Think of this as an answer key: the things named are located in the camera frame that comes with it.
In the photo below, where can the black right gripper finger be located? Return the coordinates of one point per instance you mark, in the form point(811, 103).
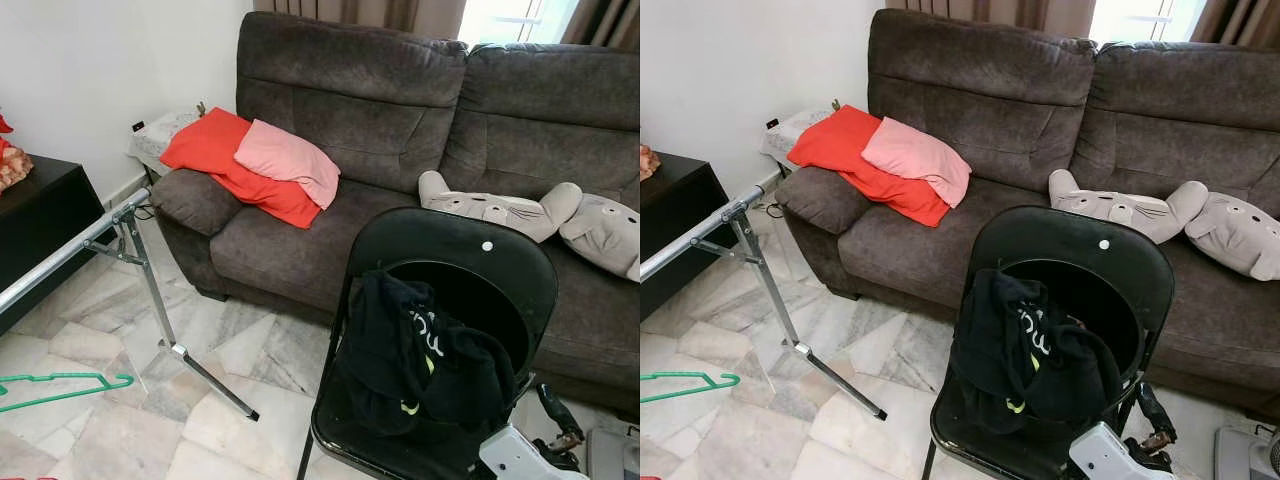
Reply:
point(1151, 408)
point(550, 408)

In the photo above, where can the black polo shirt green print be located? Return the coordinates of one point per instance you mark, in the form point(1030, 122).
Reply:
point(1010, 370)
point(400, 370)

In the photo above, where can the green clothes hanger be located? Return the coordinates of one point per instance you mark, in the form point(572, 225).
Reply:
point(120, 381)
point(725, 380)

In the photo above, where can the grey plush animal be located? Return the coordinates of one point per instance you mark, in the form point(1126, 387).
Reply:
point(1235, 235)
point(605, 235)
point(500, 210)
point(1130, 210)

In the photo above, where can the black folding chair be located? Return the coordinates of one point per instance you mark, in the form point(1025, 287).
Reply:
point(1070, 240)
point(450, 240)

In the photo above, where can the black television console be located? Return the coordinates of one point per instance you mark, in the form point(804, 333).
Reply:
point(40, 220)
point(680, 220)

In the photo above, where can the silver metal clothes rack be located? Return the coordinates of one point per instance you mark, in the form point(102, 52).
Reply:
point(60, 255)
point(700, 235)

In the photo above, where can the red laughing Buddha statue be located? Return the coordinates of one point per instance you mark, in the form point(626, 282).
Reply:
point(12, 165)
point(648, 162)

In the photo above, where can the dark brown fabric sofa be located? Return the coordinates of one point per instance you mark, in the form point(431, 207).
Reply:
point(980, 120)
point(350, 120)

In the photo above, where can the pink pillow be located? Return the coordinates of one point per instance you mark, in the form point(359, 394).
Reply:
point(285, 160)
point(915, 158)

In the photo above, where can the white cloth side table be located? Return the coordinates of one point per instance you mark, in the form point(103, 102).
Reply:
point(795, 130)
point(165, 135)

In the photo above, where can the red pillow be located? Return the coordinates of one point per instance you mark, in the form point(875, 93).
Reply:
point(210, 150)
point(835, 145)

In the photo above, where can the brown curtain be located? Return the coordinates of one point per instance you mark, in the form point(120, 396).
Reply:
point(350, 12)
point(980, 10)

